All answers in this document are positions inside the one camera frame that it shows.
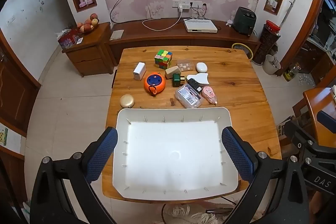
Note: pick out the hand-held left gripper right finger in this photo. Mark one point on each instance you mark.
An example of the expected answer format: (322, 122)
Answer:
(237, 155)

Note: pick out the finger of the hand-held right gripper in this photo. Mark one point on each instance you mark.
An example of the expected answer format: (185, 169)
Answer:
(326, 118)
(299, 133)

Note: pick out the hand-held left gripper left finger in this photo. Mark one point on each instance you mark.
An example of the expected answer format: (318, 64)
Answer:
(102, 153)

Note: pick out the gold round compact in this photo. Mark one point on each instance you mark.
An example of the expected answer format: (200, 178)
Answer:
(127, 101)

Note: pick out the white plastic tray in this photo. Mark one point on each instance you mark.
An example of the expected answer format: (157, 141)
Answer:
(173, 153)

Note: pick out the pink correction tape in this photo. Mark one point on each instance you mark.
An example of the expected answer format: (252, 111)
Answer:
(208, 93)

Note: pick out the clear box with label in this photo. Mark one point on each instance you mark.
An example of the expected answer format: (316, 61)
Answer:
(187, 96)

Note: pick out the black power adapter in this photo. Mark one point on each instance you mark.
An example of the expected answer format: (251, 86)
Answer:
(194, 84)

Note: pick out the white bottle-shaped plate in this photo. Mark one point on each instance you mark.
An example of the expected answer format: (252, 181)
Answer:
(200, 78)

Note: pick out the orange round toy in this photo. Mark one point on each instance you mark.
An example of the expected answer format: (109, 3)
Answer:
(155, 82)

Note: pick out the white wall charger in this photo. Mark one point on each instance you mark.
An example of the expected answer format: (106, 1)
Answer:
(139, 72)

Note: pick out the white oval case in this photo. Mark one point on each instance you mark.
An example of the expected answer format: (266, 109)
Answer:
(201, 67)

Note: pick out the green and gold bottle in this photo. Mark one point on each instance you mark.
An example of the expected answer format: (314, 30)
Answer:
(177, 80)

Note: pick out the clear plastic box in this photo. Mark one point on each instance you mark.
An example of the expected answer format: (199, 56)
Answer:
(185, 64)

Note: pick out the beige plastic block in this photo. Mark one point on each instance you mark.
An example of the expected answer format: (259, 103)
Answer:
(172, 72)

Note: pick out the colourful puzzle cube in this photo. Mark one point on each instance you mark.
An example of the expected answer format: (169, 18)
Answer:
(162, 59)

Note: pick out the printed carton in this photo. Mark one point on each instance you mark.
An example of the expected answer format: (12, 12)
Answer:
(282, 132)

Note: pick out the wooden chair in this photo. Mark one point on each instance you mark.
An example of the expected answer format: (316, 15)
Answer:
(319, 103)

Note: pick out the yellow label oil bottle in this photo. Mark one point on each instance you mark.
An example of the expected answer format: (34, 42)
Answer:
(290, 73)

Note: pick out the white bucket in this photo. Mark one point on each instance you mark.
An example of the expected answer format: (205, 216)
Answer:
(270, 66)

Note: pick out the wooden shelf unit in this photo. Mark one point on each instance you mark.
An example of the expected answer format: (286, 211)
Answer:
(320, 43)

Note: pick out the wooden side cabinet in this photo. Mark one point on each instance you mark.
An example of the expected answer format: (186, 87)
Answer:
(89, 58)

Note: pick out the tall jar with red lid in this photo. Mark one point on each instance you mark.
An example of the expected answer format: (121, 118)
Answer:
(266, 41)

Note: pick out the yellow rimmed round fan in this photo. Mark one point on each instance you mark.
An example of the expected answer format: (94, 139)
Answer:
(246, 49)

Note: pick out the wooden door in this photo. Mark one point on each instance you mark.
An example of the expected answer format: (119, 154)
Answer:
(15, 93)

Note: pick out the small white card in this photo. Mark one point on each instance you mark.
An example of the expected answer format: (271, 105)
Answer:
(80, 41)

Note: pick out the grey metal stick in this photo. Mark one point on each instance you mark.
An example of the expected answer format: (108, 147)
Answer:
(288, 10)

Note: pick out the red tissue box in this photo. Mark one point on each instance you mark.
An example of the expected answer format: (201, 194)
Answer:
(67, 39)

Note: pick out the grey notepad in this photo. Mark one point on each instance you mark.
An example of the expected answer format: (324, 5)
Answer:
(116, 34)

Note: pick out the black air fryer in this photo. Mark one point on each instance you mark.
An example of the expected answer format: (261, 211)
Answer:
(244, 20)

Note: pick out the wooden television console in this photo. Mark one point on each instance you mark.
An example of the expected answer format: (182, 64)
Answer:
(157, 37)

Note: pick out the small bottles in niche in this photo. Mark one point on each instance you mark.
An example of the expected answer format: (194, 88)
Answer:
(274, 1)

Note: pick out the bowl of fruit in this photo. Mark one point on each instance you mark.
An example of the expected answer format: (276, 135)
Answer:
(88, 24)

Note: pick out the small white ornament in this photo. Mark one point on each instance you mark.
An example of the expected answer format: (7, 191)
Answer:
(229, 22)

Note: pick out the white set-top box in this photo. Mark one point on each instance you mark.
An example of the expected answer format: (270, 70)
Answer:
(200, 26)

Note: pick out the wall poster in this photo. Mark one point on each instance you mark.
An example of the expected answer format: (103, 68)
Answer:
(8, 137)

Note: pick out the white light switch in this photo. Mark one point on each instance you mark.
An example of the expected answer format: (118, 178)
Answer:
(11, 20)

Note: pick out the white wall outlet strip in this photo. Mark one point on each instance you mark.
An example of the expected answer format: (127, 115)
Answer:
(183, 3)

